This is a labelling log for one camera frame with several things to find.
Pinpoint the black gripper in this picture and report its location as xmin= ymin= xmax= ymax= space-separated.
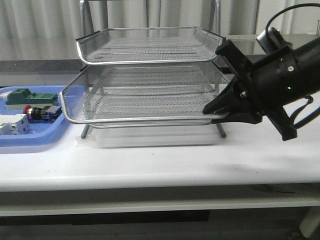
xmin=202 ymin=40 xmax=297 ymax=141

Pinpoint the mesh tray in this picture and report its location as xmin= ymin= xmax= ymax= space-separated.
xmin=60 ymin=62 xmax=229 ymax=125
xmin=76 ymin=26 xmax=225 ymax=65
xmin=89 ymin=117 xmax=213 ymax=129

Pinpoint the red emergency stop button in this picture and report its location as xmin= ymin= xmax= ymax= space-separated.
xmin=23 ymin=105 xmax=62 ymax=123

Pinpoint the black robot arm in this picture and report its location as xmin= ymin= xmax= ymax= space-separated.
xmin=202 ymin=38 xmax=320 ymax=141

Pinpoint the grey stone counter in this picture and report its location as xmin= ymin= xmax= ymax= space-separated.
xmin=0 ymin=33 xmax=320 ymax=76

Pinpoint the blue plastic tray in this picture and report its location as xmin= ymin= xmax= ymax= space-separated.
xmin=0 ymin=85 xmax=69 ymax=147

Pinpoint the green terminal block module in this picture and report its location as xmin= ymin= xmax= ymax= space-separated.
xmin=5 ymin=88 xmax=58 ymax=110

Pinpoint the white circuit breaker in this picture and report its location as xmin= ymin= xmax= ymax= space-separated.
xmin=0 ymin=114 xmax=30 ymax=135

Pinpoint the grey metal rack frame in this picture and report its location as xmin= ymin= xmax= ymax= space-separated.
xmin=79 ymin=0 xmax=227 ymax=139

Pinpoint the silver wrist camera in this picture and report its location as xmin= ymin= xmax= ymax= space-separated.
xmin=256 ymin=27 xmax=293 ymax=55

